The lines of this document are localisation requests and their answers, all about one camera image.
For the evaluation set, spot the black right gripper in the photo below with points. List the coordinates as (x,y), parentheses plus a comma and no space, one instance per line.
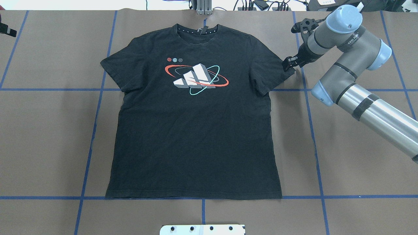
(304,53)

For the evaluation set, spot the black graphic t-shirt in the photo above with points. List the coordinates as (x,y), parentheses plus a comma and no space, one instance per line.
(195,120)

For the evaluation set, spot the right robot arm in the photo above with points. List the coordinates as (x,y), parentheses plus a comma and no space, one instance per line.
(361,50)

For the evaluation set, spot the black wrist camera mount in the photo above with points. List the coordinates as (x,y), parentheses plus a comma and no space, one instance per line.
(306,26)

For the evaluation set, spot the aluminium frame post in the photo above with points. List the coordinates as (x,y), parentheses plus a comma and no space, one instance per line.
(202,7)

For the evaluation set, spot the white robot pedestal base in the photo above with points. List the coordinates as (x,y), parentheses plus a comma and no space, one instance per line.
(210,229)

